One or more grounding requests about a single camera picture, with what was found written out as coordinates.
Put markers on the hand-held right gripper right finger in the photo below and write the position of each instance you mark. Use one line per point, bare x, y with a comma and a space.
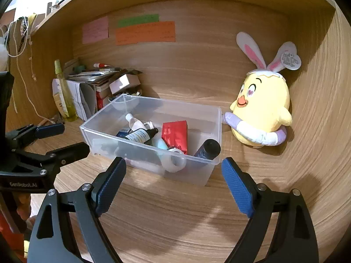
238, 189

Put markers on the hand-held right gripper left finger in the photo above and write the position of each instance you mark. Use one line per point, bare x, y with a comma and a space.
109, 189

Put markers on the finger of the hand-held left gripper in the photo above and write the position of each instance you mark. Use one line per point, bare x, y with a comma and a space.
71, 152
49, 130

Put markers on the purple spray bottle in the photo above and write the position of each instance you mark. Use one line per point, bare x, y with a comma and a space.
208, 149

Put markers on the dark dropper bottle white label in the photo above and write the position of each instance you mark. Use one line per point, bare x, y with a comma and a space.
138, 135

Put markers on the white tape roll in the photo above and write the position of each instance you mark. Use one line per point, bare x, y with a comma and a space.
167, 165

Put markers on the mint green tube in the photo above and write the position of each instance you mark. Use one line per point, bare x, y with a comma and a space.
160, 143

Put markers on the pink tube white cap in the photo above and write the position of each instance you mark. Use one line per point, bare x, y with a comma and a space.
134, 123

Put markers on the clear plastic box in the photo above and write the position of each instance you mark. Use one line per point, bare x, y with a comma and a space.
197, 120

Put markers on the red pouch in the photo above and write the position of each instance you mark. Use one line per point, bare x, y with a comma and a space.
174, 135

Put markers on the yellow-green spray bottle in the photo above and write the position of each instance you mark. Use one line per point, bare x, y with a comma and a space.
68, 101

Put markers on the dark blue small item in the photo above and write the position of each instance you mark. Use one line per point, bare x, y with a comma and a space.
122, 133

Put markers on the red box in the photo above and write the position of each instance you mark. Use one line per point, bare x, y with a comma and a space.
102, 100

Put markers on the white bowl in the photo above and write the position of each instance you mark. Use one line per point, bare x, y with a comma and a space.
120, 104

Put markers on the stack of books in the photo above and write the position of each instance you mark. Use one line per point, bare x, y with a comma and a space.
93, 76

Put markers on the small teal item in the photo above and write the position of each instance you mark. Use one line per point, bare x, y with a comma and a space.
81, 68

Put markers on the small white open box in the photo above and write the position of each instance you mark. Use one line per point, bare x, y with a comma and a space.
123, 83

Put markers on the yellow chick plush toy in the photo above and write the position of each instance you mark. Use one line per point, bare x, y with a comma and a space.
263, 101

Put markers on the pink sticky note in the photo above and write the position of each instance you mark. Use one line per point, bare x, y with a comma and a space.
96, 30

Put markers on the orange sticky note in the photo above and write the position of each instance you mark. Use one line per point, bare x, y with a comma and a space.
145, 34

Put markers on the green sticky note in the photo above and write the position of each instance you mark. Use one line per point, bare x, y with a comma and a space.
138, 20

